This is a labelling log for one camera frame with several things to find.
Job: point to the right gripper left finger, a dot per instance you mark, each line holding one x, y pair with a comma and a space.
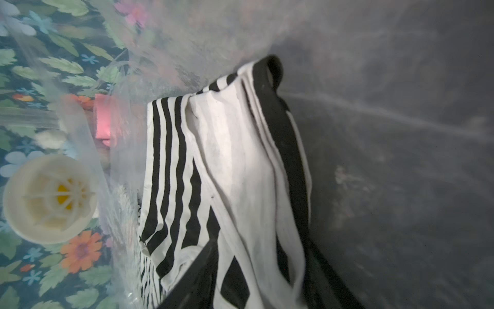
197, 287

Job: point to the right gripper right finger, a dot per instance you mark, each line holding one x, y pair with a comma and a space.
323, 287

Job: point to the striped shirt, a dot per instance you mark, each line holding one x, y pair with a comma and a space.
227, 163

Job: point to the white bag valve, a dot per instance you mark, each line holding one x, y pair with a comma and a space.
49, 199

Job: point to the pink alarm clock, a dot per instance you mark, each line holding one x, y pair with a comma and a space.
102, 112

